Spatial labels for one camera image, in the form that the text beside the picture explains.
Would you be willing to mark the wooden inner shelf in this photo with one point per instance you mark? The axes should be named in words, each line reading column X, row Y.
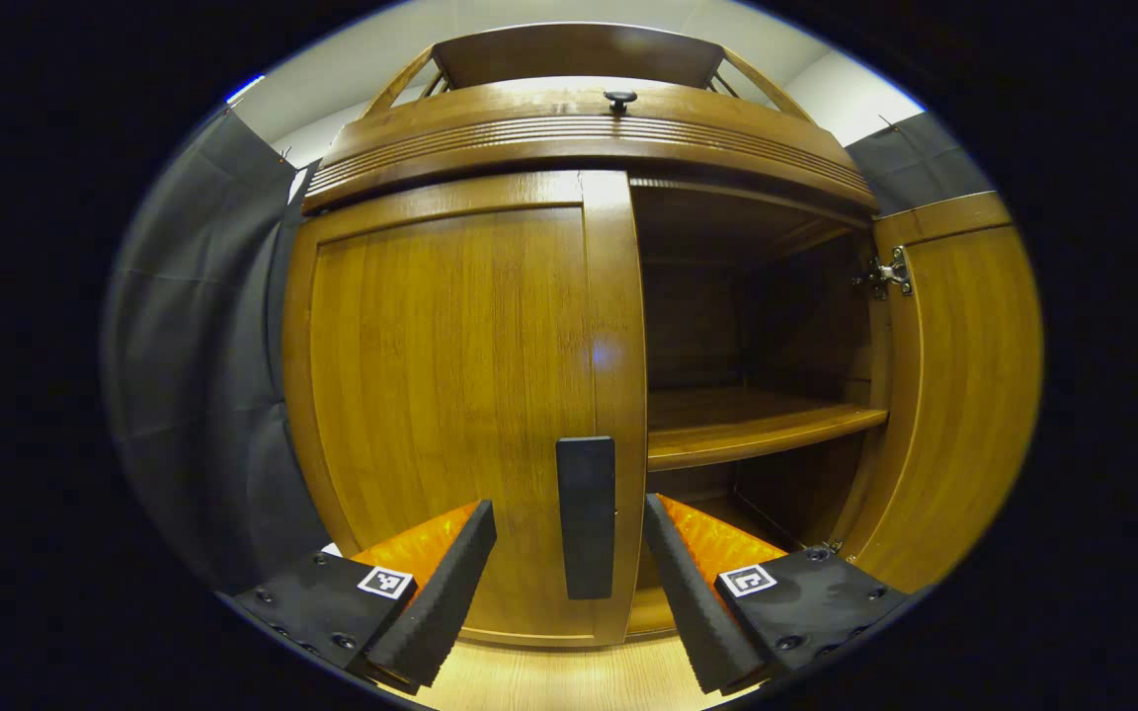
column 747, row 425

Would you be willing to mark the black backdrop cloth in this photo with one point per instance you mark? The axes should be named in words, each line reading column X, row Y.
column 194, row 346

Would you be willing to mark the wooden cabinet door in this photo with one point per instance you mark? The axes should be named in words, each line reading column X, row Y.
column 431, row 375
column 964, row 395

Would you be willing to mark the black drawer knob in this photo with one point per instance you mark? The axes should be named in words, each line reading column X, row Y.
column 619, row 100

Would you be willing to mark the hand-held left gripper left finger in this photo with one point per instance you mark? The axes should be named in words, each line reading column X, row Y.
column 441, row 602

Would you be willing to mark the wooden double-door shoe cabinet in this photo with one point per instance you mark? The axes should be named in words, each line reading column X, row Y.
column 579, row 138

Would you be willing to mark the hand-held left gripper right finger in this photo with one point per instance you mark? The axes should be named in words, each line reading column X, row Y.
column 692, row 612

